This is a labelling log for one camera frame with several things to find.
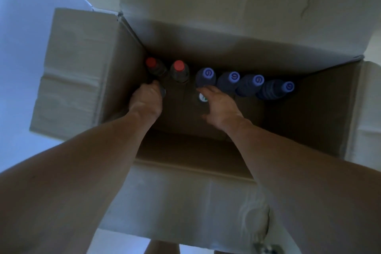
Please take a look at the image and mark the person's left hand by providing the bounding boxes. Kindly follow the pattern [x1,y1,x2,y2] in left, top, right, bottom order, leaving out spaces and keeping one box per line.
[128,80,167,120]

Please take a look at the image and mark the person's left leg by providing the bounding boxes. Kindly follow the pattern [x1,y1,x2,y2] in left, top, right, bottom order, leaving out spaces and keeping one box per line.
[144,240,181,254]

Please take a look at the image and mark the person's white right shoe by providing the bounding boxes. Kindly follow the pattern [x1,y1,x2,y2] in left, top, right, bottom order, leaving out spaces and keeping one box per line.
[253,242,283,254]

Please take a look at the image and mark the person's right forearm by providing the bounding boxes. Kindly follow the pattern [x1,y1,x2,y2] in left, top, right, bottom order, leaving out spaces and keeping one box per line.
[226,119,381,254]

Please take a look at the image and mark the brown cardboard box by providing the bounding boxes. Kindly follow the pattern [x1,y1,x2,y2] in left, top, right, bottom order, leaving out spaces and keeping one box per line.
[29,0,381,254]

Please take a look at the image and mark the person's left forearm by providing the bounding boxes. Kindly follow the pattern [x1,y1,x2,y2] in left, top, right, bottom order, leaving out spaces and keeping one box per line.
[0,109,155,254]

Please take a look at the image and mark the group of bottles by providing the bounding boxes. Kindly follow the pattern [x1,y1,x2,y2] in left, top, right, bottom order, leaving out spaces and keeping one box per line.
[145,56,295,101]

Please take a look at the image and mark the person's right hand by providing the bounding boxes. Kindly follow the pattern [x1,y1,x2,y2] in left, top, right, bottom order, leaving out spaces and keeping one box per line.
[200,85,246,134]

